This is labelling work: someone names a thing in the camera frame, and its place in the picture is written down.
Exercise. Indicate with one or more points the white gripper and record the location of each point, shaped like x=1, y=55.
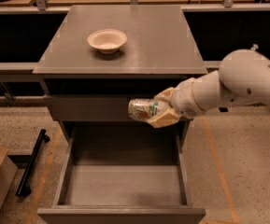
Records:
x=183, y=102

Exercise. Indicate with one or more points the green white 7up can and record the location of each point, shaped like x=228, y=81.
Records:
x=144, y=109

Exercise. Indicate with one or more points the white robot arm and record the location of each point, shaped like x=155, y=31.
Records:
x=243, y=77

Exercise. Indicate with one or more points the open grey middle drawer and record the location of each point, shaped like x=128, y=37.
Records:
x=123, y=173

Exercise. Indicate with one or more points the closed grey top drawer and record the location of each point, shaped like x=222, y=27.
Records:
x=88, y=108

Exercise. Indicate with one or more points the white paper bowl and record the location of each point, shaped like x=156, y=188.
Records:
x=107, y=41

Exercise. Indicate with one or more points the clear sanitizer bottle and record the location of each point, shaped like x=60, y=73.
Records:
x=254, y=47

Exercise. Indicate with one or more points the black metal bar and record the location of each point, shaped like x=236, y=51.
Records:
x=24, y=188

